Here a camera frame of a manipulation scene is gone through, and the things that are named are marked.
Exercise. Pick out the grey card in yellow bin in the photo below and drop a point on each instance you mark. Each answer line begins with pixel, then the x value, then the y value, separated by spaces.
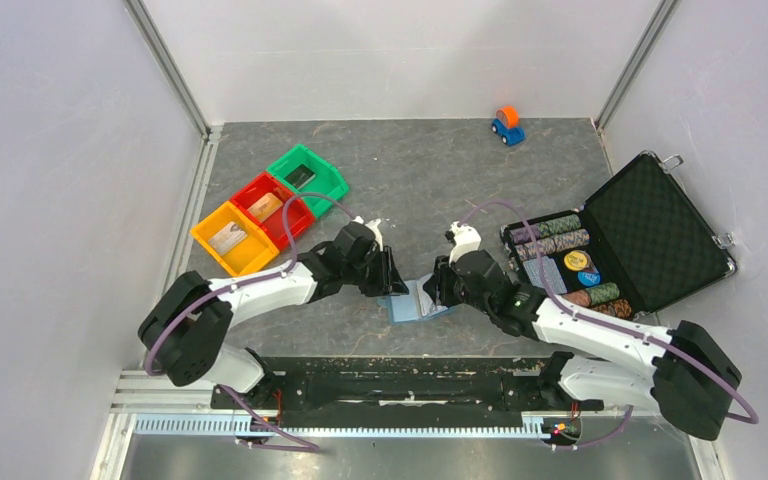
pixel 227 238

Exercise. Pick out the blue playing card deck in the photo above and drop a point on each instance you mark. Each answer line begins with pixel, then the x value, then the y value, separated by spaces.
pixel 545 272

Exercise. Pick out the blue leather card holder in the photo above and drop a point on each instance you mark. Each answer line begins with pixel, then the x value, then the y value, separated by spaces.
pixel 415 306

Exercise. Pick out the blue dealer chip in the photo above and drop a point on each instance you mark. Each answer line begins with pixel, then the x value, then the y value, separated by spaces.
pixel 589 278

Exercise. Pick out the dark card in green bin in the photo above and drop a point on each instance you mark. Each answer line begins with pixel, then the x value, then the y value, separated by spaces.
pixel 300 176

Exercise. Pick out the black poker chip case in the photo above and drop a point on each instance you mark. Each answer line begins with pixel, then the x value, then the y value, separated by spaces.
pixel 642 233

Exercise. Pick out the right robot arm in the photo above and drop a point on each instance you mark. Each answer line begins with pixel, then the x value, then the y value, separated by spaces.
pixel 681 372

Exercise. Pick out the tan card in red bin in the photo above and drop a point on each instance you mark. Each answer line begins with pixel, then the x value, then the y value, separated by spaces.
pixel 265 206

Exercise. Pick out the blue orange toy car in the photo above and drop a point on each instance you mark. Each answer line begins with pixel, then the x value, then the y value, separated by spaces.
pixel 506 125

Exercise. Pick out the yellow plastic bin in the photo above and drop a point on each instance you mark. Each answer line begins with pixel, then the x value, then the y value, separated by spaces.
pixel 250 256

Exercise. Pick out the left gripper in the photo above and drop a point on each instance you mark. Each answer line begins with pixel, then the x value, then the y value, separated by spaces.
pixel 382 286

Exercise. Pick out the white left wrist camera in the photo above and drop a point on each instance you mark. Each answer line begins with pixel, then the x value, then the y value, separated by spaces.
pixel 374 227

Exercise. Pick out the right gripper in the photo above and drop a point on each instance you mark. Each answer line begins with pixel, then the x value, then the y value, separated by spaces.
pixel 438 286

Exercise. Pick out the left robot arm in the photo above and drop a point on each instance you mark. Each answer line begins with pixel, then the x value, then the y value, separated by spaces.
pixel 185 333

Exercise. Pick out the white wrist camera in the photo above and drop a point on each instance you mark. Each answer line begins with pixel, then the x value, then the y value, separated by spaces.
pixel 374 227
pixel 463 238

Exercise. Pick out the red plastic bin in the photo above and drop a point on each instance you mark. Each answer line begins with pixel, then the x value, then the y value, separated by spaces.
pixel 299 216

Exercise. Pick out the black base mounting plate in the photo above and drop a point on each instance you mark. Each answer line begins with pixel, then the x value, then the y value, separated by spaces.
pixel 407 392

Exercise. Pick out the green plastic bin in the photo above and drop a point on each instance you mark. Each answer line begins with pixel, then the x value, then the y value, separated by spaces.
pixel 328 181

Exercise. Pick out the yellow dealer chip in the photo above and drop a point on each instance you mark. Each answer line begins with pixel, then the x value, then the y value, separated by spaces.
pixel 577 260

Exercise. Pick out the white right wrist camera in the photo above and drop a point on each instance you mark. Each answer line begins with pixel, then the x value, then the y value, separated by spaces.
pixel 463 238

